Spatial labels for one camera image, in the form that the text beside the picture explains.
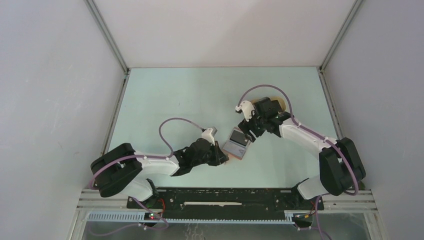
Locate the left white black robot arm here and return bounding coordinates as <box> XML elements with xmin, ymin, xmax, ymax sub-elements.
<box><xmin>89</xmin><ymin>138</ymin><xmax>229</xmax><ymax>208</ymax></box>

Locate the orange leather card holder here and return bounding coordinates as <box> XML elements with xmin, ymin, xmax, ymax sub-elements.
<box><xmin>222</xmin><ymin>127</ymin><xmax>251</xmax><ymax>160</ymax></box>

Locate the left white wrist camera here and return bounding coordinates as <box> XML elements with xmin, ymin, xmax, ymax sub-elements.
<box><xmin>201</xmin><ymin>126</ymin><xmax>218</xmax><ymax>146</ymax></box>

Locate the aluminium frame rail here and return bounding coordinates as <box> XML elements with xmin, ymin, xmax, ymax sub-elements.
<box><xmin>76</xmin><ymin>188</ymin><xmax>379</xmax><ymax>213</ymax></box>

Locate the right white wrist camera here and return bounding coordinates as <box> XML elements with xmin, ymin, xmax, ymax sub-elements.
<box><xmin>235</xmin><ymin>100</ymin><xmax>256</xmax><ymax>122</ymax></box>

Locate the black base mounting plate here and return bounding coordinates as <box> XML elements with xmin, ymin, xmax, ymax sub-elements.
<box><xmin>126</xmin><ymin>187</ymin><xmax>324</xmax><ymax>221</ymax></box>

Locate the beige oval tray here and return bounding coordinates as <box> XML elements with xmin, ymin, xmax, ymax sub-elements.
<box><xmin>250</xmin><ymin>96</ymin><xmax>287</xmax><ymax>112</ymax></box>

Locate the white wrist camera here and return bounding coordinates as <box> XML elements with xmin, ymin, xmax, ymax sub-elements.
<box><xmin>235</xmin><ymin>100</ymin><xmax>256</xmax><ymax>122</ymax></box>
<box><xmin>201</xmin><ymin>126</ymin><xmax>218</xmax><ymax>146</ymax></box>

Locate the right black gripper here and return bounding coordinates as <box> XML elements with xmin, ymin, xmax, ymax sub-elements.
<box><xmin>237</xmin><ymin>107</ymin><xmax>266</xmax><ymax>143</ymax></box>

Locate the white slotted cable duct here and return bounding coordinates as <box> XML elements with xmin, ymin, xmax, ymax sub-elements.
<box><xmin>86</xmin><ymin>211</ymin><xmax>294</xmax><ymax>224</ymax></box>

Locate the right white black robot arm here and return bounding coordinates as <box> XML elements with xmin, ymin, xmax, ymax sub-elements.
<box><xmin>238</xmin><ymin>112</ymin><xmax>366</xmax><ymax>209</ymax></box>

